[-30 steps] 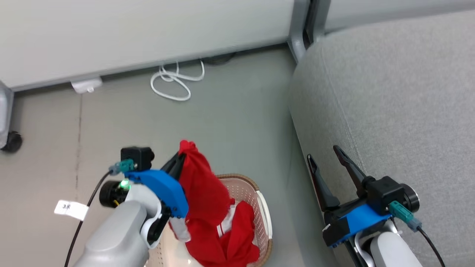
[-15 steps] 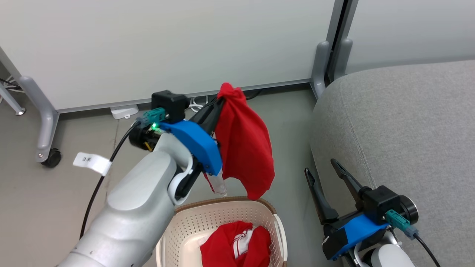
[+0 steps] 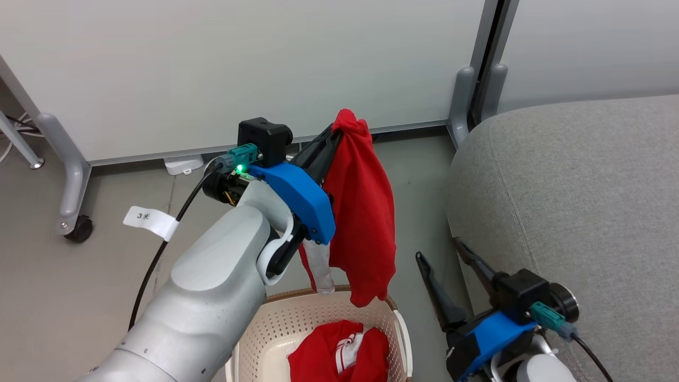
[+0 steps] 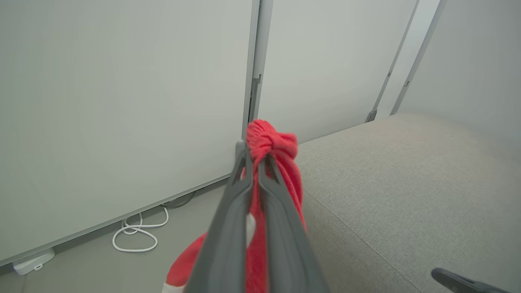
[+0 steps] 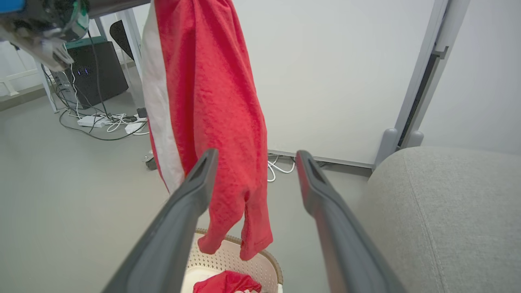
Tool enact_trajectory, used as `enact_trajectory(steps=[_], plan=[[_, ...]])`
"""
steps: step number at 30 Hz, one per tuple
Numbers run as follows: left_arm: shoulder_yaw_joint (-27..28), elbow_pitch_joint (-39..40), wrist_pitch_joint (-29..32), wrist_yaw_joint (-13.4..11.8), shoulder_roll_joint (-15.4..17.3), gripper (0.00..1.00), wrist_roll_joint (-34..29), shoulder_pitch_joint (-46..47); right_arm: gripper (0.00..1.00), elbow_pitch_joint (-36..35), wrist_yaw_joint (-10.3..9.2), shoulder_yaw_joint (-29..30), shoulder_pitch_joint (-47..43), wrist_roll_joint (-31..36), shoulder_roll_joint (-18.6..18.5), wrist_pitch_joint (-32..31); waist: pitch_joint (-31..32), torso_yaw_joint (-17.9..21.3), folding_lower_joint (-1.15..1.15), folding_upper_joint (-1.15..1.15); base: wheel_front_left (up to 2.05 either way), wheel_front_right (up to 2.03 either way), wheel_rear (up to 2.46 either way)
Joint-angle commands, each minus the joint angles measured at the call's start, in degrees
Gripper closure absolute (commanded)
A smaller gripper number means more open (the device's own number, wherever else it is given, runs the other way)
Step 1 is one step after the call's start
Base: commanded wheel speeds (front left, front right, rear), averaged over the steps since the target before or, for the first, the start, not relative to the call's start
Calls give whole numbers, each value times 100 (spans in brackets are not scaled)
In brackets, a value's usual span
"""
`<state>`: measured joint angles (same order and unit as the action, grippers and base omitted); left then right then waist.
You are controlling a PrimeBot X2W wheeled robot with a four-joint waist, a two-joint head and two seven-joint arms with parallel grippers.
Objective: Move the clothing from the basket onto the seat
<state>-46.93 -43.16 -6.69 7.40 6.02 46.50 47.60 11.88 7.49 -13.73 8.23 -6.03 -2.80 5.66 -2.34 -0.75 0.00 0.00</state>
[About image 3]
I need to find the red garment with white stripes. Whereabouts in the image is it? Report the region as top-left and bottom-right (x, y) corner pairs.
(287, 319), (390, 382)

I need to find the black cable with teal plug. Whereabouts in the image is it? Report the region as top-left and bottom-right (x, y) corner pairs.
(530, 301), (615, 382)
(127, 142), (262, 333)

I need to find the black caster wheel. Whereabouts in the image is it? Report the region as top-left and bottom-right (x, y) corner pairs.
(64, 214), (94, 244)

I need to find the wide white partition panel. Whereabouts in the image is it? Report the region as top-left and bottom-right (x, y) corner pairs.
(0, 0), (486, 166)

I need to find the white cable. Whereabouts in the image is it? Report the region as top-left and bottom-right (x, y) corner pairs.
(0, 111), (46, 163)

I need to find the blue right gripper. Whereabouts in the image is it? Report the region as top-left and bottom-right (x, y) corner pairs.
(415, 238), (537, 382)

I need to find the grey fabric sofa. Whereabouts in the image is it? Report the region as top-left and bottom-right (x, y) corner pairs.
(445, 94), (679, 382)

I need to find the beige perforated laundry basket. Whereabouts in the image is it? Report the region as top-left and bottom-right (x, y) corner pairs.
(225, 286), (414, 382)

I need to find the grey partition foot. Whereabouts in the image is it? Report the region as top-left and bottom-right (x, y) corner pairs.
(448, 65), (477, 150)
(480, 63), (509, 124)
(36, 111), (92, 237)

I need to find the red garment with white lining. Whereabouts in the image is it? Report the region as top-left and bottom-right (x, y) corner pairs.
(298, 108), (398, 309)

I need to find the grey slanted table leg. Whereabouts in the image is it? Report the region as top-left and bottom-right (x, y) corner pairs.
(0, 110), (45, 171)

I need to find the white power strip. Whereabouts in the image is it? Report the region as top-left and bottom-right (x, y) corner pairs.
(163, 154), (205, 177)

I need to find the white paper cable tag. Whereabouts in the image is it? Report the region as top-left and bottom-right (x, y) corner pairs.
(123, 205), (180, 242)

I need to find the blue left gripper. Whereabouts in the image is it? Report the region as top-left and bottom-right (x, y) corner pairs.
(248, 126), (343, 246)

